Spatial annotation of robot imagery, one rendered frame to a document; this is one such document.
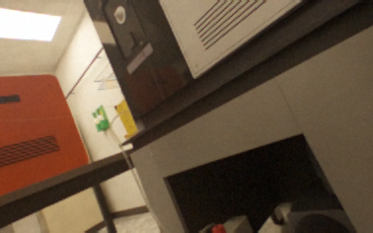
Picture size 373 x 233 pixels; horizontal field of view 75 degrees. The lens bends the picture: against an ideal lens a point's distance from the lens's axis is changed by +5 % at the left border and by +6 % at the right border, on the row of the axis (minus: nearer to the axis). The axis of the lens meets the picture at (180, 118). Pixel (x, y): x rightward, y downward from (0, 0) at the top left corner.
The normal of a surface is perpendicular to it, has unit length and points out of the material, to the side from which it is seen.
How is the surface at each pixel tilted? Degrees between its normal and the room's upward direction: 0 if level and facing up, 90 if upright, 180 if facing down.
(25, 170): 90
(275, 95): 90
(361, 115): 90
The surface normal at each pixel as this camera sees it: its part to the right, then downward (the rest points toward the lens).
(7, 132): 0.63, -0.36
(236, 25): -0.66, 0.20
